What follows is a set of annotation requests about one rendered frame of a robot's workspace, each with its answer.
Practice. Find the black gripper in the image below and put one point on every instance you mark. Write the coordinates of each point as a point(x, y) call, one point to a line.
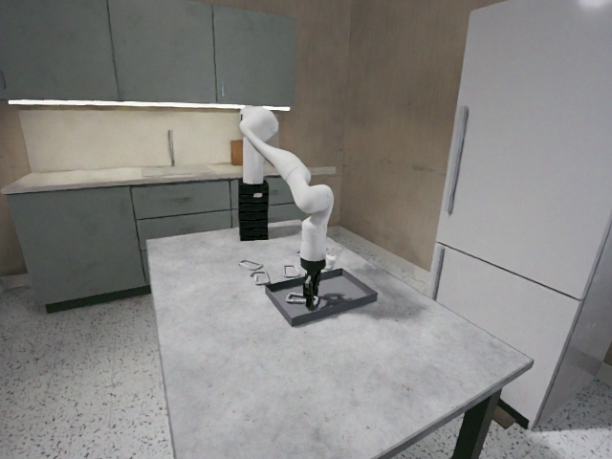
point(312, 278)

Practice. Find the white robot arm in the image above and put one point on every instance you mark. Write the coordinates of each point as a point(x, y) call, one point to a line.
point(318, 200)

